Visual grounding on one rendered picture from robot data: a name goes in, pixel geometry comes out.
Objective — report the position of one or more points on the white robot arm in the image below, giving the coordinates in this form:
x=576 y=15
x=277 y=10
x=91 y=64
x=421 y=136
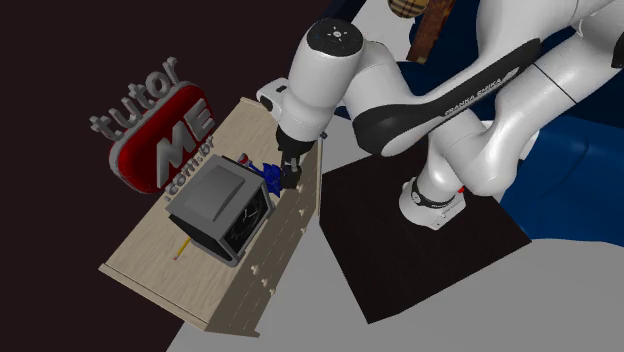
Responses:
x=453 y=146

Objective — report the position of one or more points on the brown wooden guitar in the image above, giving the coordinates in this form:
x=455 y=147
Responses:
x=429 y=29

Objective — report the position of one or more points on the blue hedgehog figure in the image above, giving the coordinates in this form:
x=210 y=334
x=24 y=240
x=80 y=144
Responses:
x=271 y=174

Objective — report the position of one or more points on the light wooden chest of drawers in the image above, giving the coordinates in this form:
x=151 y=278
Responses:
x=195 y=273

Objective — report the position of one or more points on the dark robot stand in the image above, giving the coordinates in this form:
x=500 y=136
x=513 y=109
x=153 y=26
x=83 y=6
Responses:
x=414 y=253

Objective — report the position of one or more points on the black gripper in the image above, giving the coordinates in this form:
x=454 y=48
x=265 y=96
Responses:
x=291 y=144

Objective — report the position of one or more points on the tan plaid cushion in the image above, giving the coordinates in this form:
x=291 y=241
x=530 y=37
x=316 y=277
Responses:
x=408 y=7

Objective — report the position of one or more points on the yellow pencil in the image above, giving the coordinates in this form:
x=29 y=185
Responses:
x=182 y=248

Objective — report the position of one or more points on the red and grey logo sign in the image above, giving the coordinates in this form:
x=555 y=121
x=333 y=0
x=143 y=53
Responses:
x=146 y=146

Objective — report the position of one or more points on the grey square alarm clock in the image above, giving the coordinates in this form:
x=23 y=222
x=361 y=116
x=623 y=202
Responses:
x=214 y=200

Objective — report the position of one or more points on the blue sofa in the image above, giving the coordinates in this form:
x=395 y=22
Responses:
x=575 y=185

